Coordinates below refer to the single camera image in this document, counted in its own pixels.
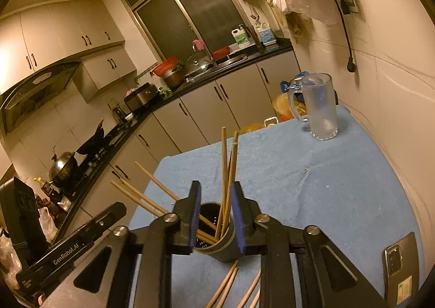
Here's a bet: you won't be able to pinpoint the large red basin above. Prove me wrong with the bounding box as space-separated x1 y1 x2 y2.
151 56 179 77

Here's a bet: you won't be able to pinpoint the wall socket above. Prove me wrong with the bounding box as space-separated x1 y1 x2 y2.
338 0 359 15

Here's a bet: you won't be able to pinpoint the clear glass mug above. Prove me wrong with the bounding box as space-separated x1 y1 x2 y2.
287 73 339 141

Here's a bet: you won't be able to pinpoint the blue tablecloth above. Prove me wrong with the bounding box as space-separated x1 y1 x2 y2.
127 106 425 308

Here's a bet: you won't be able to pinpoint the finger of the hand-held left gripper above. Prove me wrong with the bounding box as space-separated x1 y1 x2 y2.
88 202 128 239

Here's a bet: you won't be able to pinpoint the metal countertop box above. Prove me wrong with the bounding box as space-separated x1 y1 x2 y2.
123 83 159 112

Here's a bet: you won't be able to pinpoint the green label detergent jug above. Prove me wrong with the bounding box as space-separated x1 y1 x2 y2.
232 24 254 48

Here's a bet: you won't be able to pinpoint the beige upper cabinets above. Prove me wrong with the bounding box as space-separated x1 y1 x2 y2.
0 0 138 103

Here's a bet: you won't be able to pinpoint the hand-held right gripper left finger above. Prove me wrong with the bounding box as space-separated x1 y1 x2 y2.
41 181 202 308

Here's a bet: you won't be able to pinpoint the steel wok with lid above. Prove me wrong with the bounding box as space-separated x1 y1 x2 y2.
49 151 77 189

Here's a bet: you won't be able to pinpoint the blue label detergent jug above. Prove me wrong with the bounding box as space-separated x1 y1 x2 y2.
255 23 276 44

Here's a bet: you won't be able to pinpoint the dark grey utensil holder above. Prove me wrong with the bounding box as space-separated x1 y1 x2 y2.
192 202 237 263

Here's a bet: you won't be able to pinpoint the metal sink faucet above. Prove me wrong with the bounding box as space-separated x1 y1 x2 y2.
202 41 215 64

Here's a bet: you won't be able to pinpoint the gold smartphone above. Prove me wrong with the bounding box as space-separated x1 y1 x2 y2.
382 231 420 308

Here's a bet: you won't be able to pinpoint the dark frosted kitchen window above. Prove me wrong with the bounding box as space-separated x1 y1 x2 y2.
117 0 272 64

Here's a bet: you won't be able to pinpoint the orange plastic bag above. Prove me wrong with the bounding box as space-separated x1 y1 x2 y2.
272 93 306 122

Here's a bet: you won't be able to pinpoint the pile of countertop plastic bags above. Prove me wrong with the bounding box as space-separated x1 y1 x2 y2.
0 206 58 295

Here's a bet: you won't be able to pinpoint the black wok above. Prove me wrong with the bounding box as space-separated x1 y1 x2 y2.
76 119 113 155

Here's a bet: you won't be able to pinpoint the brown cooking pot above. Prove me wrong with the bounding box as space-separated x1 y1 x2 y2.
161 68 187 88

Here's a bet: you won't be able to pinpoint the blue plastic bag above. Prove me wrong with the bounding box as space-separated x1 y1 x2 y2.
279 72 318 91

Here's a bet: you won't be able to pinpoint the black kitchen counter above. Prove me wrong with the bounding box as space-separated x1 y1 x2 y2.
44 38 294 251

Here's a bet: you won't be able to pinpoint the dark kettle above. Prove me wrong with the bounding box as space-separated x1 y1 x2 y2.
111 106 127 123

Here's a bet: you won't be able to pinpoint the glass pot lid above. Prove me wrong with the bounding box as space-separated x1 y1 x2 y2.
185 53 211 75

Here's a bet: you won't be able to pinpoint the black range hood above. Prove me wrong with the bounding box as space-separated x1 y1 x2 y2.
0 61 82 135

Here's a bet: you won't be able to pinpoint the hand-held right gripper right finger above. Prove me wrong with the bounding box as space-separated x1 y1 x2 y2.
230 181 390 308

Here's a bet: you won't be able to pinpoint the black power cord with plug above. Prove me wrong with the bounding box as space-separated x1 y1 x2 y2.
311 0 357 73

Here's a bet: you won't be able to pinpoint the bunch of wooden chopsticks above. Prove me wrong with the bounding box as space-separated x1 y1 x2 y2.
110 126 262 308

